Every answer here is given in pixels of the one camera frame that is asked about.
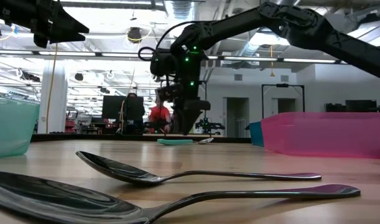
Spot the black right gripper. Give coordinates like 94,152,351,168
149,46,211,136

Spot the black metal spoon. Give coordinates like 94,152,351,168
0,170,361,224
75,151,323,187

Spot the teal-handled silver spoon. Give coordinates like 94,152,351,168
157,137,215,146

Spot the yellow hanging plug cord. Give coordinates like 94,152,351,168
269,45,275,78

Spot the large silver air duct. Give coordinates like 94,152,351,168
239,29,271,58

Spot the black station frame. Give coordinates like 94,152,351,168
261,83,306,119

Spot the black background monitor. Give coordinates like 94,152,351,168
325,102,346,113
345,99,380,113

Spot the white building column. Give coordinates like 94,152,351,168
37,60,69,134

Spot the ribbed silver air duct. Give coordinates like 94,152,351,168
169,0,197,24

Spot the person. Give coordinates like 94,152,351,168
124,91,146,135
147,96,172,134

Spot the blue plastic tray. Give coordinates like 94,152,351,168
244,121,265,147

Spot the red plastic tray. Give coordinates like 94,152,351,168
260,111,380,159

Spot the teal plastic tray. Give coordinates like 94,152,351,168
0,96,40,159

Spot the black computer monitor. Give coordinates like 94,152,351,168
101,95,146,121

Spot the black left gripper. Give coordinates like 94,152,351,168
30,0,90,49

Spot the red tool cart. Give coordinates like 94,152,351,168
64,110,78,134

